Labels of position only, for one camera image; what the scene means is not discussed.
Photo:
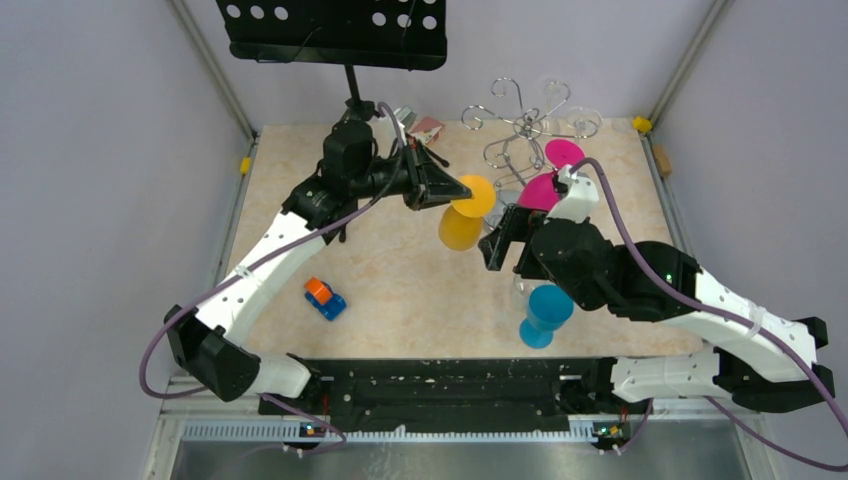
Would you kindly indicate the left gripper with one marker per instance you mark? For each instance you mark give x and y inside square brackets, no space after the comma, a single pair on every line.
[429,184]

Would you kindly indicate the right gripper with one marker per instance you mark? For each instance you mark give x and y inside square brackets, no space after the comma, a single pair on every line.
[517,225]

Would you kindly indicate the orange plastic goblet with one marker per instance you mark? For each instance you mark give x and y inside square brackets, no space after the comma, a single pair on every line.
[461,224]

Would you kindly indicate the magenta plastic goblet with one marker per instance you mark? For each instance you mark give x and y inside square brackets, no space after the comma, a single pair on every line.
[540,194]

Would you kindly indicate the tall clear flute glass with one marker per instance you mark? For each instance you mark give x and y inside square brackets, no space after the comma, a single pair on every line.
[556,94]

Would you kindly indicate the clear wine glass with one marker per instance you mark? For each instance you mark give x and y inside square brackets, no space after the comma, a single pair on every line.
[585,122]

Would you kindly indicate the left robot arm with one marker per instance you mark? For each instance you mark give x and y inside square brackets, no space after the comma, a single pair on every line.
[207,339]

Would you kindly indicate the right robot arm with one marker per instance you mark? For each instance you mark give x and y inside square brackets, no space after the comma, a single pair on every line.
[750,356]

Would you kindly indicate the small clear tumbler glass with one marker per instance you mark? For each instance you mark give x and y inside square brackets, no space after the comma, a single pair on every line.
[519,293]

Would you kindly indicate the chrome wine glass rack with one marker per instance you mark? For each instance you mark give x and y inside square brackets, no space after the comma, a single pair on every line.
[518,156]

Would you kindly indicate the small pink card box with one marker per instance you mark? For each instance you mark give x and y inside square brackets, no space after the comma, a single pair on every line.
[427,130]

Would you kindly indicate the blue plastic goblet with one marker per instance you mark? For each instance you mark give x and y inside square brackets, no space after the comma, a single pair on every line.
[547,309]

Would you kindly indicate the black music stand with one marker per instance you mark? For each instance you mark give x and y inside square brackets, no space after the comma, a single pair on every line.
[407,35]

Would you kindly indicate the blue orange toy car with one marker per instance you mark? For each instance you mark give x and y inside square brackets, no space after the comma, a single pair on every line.
[322,297]

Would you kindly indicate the wooden block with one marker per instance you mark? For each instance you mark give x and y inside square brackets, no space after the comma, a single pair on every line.
[662,160]

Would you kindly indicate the yellow corner clamp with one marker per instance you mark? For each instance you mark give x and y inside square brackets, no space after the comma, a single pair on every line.
[642,125]

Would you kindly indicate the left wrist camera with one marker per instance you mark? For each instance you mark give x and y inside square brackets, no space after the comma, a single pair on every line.
[406,117]

